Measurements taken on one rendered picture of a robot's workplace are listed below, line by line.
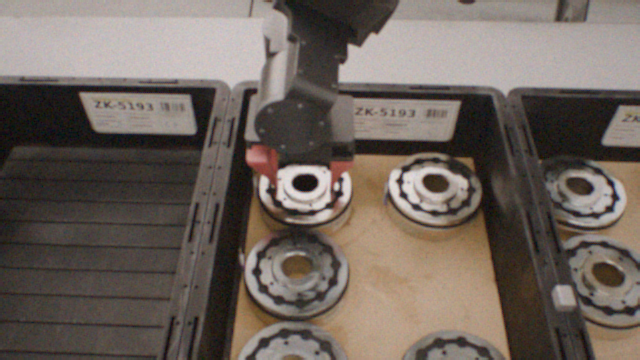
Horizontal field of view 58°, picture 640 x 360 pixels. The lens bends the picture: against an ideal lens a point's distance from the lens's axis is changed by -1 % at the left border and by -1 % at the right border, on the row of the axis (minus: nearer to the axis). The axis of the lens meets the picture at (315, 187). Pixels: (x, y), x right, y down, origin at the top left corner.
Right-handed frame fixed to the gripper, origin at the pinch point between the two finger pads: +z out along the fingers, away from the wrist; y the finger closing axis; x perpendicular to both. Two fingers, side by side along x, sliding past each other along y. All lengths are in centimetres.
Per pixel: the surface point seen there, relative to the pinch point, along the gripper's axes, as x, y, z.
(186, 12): 165, -59, 88
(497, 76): 40, 31, 18
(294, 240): -7.3, -0.6, 1.1
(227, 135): 0.5, -7.6, -6.0
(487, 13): 169, 65, 90
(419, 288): -10.8, 12.1, 4.2
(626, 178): 5.0, 37.9, 4.8
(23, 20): 54, -58, 17
